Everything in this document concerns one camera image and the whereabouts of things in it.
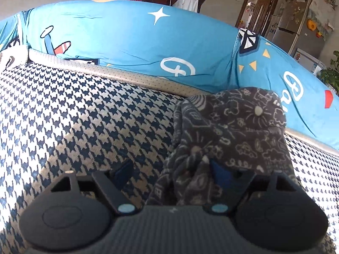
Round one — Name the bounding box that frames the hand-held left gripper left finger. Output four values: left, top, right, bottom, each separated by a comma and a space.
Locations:
50, 159, 137, 216

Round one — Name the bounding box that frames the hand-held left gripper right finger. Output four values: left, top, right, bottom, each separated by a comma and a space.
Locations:
211, 159, 301, 215

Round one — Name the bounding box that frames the houndstooth sofa seat cover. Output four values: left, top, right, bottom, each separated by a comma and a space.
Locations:
0, 46, 339, 254

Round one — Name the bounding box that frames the white chest freezer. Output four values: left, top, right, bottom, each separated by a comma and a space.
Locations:
291, 48, 326, 75

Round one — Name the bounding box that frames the blue printed sofa cover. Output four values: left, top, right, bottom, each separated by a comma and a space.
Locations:
0, 0, 339, 151

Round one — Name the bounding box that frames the grey patterned fleece jacket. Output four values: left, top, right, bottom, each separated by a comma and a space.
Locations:
147, 87, 299, 207

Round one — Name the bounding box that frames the silver refrigerator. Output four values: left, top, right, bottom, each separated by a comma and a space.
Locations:
266, 0, 325, 56

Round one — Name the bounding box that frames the green potted houseplant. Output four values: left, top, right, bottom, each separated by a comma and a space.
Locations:
319, 58, 339, 96

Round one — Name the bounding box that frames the table with white tablecloth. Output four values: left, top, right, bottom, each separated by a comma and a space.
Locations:
173, 0, 199, 13

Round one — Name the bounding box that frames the wooden door with dark frame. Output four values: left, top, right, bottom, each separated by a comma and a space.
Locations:
236, 0, 280, 36

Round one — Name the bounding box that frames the patterned fridge dust cover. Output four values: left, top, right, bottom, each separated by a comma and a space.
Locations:
308, 0, 337, 36

